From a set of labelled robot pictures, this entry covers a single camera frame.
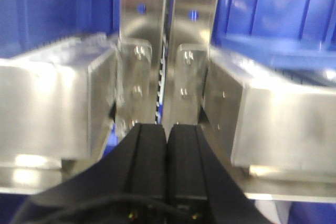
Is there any blue bin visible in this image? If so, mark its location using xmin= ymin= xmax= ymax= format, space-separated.
xmin=1 ymin=0 xmax=120 ymax=58
xmin=212 ymin=0 xmax=335 ymax=70

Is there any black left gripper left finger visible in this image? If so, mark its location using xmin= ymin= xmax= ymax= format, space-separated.
xmin=15 ymin=124 xmax=166 ymax=223

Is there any blue bin right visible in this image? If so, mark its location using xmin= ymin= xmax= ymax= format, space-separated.
xmin=212 ymin=0 xmax=335 ymax=70

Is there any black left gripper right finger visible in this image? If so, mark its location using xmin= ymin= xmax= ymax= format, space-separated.
xmin=167 ymin=124 xmax=270 ymax=223

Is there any blue bin left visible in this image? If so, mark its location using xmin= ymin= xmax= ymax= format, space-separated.
xmin=1 ymin=0 xmax=120 ymax=58

